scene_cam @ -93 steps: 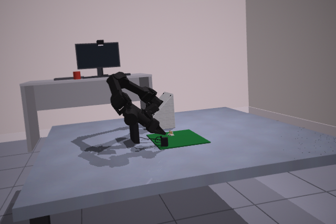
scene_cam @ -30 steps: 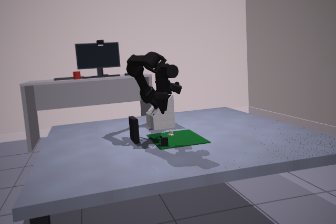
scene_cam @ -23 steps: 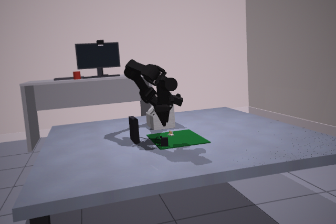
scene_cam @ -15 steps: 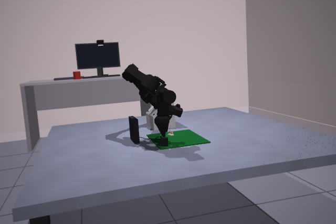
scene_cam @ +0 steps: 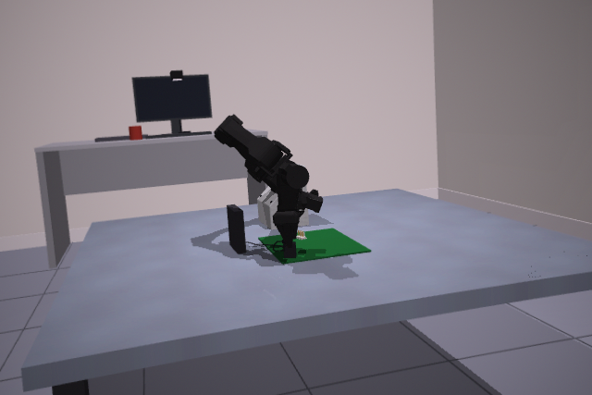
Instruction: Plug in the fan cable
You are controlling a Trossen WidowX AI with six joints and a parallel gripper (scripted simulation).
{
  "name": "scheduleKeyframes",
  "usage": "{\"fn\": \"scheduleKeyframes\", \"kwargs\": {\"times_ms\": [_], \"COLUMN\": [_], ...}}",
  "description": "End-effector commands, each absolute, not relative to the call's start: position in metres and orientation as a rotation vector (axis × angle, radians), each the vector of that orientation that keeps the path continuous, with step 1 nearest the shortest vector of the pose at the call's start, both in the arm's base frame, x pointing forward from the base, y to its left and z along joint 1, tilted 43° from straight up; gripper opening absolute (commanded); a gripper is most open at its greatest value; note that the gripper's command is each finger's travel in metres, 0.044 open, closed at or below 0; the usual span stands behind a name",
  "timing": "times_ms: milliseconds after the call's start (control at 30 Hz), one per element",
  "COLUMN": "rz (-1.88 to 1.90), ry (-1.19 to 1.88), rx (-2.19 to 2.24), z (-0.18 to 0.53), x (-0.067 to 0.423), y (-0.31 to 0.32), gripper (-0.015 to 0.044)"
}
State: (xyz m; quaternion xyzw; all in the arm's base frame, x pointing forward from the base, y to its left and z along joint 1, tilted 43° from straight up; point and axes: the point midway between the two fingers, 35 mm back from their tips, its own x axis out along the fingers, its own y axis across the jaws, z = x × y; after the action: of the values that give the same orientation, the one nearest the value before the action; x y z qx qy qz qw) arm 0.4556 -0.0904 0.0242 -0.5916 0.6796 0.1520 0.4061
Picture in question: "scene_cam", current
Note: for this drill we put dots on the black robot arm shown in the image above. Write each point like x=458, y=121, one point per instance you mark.
x=265, y=161

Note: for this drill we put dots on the green circuit board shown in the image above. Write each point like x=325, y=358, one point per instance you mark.
x=315, y=244

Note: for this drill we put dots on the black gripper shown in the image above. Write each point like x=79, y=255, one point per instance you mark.
x=287, y=216

